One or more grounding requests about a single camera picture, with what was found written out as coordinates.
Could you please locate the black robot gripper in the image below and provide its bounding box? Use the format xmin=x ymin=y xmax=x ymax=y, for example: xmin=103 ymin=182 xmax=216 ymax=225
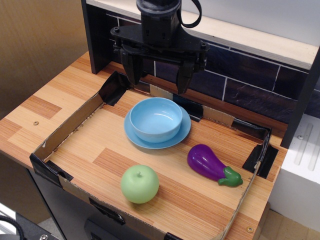
xmin=110 ymin=0 xmax=210 ymax=95

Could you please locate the light blue bowl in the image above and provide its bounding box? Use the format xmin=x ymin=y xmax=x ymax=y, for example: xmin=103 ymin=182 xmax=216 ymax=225
xmin=128 ymin=97 xmax=183 ymax=143

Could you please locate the light blue plate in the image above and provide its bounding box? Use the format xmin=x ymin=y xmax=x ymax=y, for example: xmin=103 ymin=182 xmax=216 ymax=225
xmin=124 ymin=106 xmax=191 ymax=150

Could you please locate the cardboard tray border with tape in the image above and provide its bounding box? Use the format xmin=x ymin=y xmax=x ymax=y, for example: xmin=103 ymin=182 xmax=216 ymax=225
xmin=30 ymin=72 xmax=277 ymax=240

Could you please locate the purple toy eggplant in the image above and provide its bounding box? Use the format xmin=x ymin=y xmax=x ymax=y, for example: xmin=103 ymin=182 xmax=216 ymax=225
xmin=187 ymin=144 xmax=243 ymax=187

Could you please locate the dark tile backsplash shelf unit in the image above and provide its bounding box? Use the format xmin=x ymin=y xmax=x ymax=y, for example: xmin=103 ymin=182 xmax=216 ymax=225
xmin=81 ymin=0 xmax=320 ymax=148

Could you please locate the green toy apple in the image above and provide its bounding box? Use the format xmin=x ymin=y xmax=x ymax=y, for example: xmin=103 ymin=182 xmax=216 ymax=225
xmin=120 ymin=164 xmax=160 ymax=204

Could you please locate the white foam block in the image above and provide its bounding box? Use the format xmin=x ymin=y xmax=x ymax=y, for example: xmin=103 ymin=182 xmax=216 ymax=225
xmin=268 ymin=114 xmax=320 ymax=231

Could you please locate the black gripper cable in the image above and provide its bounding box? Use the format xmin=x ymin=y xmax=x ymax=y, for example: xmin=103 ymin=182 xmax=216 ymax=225
xmin=179 ymin=0 xmax=202 ymax=29

